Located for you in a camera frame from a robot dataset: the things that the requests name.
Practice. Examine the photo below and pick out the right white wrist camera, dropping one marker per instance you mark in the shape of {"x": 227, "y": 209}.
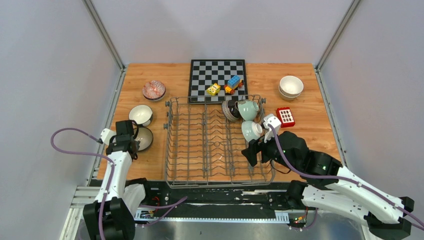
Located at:
{"x": 272, "y": 125}

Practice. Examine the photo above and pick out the blue zigzag bowl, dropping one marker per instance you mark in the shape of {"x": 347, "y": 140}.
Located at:
{"x": 154, "y": 89}

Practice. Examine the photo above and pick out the grey wire dish rack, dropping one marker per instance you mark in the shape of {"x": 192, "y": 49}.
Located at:
{"x": 203, "y": 148}

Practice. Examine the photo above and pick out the black patterned bowl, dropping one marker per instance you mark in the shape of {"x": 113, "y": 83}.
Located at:
{"x": 230, "y": 111}

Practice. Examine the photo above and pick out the yellow toy car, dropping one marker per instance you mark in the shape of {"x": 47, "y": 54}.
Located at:
{"x": 213, "y": 89}

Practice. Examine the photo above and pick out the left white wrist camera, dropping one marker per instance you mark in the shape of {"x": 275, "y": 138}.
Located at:
{"x": 106, "y": 136}

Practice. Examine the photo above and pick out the mint green bowl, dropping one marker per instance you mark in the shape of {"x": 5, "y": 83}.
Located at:
{"x": 248, "y": 109}

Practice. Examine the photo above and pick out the blue orange toy truck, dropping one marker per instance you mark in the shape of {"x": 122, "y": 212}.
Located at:
{"x": 234, "y": 83}

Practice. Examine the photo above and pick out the light blue striped bowl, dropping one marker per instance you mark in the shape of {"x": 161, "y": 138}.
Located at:
{"x": 251, "y": 130}

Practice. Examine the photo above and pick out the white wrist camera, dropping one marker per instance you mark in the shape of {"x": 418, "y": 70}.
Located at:
{"x": 106, "y": 136}
{"x": 272, "y": 125}

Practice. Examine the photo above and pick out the teal white dotted bowl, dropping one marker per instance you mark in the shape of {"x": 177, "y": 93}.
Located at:
{"x": 142, "y": 115}

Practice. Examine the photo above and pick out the dark teal glazed bowl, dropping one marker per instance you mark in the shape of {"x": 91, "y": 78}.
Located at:
{"x": 145, "y": 138}

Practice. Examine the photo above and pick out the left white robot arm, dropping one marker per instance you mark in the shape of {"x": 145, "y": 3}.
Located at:
{"x": 111, "y": 215}

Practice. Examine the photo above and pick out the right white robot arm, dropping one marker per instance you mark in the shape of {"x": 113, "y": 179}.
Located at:
{"x": 330, "y": 186}

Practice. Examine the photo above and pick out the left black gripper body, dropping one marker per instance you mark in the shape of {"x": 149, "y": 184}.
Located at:
{"x": 137, "y": 143}

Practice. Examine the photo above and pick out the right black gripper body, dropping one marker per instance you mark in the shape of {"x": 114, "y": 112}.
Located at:
{"x": 268, "y": 150}

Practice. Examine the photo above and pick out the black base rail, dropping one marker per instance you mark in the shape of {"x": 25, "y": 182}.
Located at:
{"x": 238, "y": 204}

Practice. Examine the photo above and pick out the beige floral bowl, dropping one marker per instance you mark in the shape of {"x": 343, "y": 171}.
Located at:
{"x": 288, "y": 98}

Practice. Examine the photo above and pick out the black white checkerboard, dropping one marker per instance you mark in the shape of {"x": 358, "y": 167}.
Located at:
{"x": 206, "y": 72}

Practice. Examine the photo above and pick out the red toy block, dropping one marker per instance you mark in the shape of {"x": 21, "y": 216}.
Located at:
{"x": 284, "y": 114}

